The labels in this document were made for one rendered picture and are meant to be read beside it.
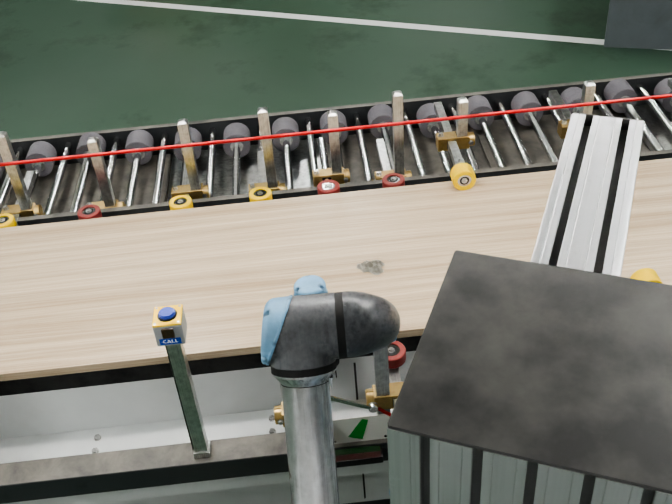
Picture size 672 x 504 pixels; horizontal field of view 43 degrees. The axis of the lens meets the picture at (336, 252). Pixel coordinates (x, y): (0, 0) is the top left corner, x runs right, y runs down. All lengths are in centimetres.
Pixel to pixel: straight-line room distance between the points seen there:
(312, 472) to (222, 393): 109
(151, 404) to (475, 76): 362
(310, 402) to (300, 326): 14
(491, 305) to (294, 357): 67
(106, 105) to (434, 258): 348
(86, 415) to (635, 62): 429
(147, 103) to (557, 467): 512
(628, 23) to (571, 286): 519
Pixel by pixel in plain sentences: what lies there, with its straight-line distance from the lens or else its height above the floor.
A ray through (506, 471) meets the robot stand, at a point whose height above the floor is 201.
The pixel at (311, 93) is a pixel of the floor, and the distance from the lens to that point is 554.
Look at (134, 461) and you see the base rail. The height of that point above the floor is 70.
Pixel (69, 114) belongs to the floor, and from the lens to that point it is 577.
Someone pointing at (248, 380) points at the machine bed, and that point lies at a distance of 256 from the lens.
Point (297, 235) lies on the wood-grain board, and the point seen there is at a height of 90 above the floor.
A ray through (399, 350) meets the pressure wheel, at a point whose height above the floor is 90.
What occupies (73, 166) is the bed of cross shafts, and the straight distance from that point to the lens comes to 377.
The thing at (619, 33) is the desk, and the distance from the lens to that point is 605.
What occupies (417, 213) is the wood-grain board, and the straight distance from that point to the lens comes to 287.
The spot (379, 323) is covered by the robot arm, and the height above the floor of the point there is 158.
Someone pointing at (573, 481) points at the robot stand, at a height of 201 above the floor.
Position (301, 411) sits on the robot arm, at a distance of 151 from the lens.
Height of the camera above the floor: 260
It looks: 39 degrees down
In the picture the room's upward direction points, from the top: 5 degrees counter-clockwise
